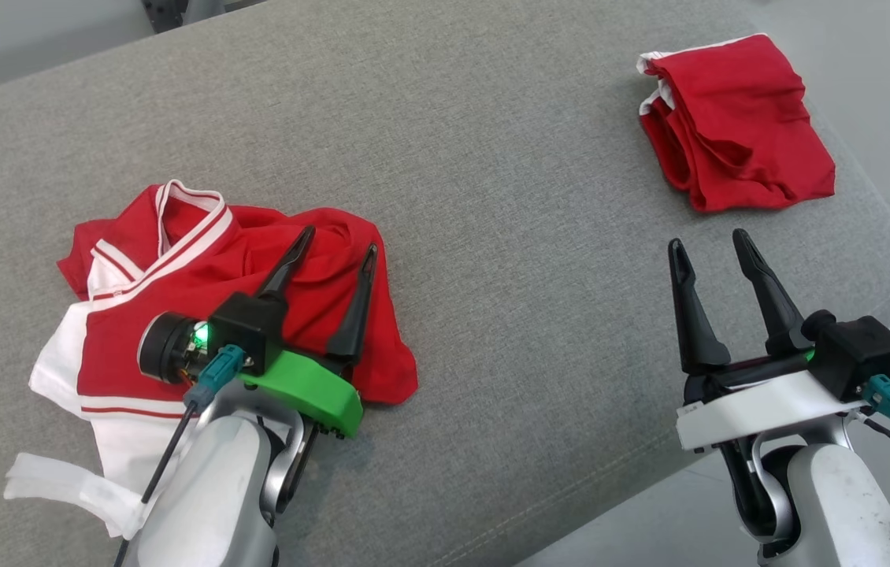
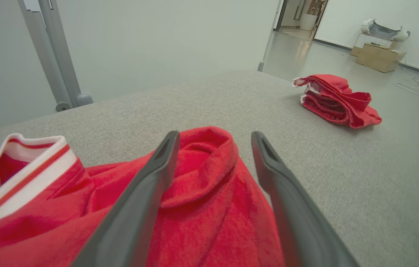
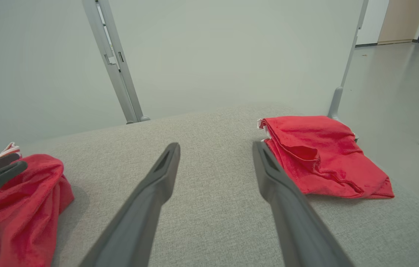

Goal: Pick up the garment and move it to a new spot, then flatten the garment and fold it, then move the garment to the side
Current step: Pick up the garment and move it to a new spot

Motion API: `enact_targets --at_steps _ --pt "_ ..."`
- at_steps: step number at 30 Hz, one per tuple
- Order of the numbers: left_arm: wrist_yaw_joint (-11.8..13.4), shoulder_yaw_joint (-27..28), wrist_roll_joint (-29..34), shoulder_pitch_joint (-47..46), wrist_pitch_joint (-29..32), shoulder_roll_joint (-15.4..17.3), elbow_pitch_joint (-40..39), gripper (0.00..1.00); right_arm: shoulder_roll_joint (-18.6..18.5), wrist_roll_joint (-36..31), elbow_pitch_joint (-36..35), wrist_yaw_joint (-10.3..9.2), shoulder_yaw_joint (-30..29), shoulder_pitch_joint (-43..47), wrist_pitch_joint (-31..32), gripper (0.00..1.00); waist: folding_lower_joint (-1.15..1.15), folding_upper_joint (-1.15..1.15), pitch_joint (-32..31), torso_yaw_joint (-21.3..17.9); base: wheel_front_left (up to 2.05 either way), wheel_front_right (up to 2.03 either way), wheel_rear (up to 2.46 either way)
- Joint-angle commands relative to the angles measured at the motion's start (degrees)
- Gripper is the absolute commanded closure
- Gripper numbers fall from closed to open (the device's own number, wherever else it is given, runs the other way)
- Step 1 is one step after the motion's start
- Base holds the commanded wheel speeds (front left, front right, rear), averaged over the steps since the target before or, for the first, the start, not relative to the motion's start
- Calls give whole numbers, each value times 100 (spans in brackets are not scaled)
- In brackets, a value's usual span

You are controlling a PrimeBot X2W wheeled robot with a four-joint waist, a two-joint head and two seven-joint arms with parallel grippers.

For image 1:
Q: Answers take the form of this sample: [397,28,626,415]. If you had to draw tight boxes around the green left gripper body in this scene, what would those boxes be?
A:
[239,349,365,439]

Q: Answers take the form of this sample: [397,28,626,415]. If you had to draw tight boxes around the left arm cable teal plug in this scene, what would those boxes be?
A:
[113,344,247,567]

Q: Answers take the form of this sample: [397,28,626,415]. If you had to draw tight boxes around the grey metal wall post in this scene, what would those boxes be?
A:
[140,0,227,34]

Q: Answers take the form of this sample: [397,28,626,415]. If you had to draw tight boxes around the red and white basketball jersey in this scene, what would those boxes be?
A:
[4,180,419,540]

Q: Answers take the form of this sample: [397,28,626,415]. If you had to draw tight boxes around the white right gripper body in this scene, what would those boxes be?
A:
[676,350,871,454]

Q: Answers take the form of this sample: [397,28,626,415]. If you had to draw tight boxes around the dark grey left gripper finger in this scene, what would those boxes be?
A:
[256,226,317,300]
[324,243,380,365]

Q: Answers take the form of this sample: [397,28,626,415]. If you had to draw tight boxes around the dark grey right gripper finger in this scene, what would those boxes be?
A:
[667,239,732,376]
[732,229,813,356]

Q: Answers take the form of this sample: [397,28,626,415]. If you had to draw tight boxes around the red white-striped basketball shorts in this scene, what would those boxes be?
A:
[636,33,836,213]

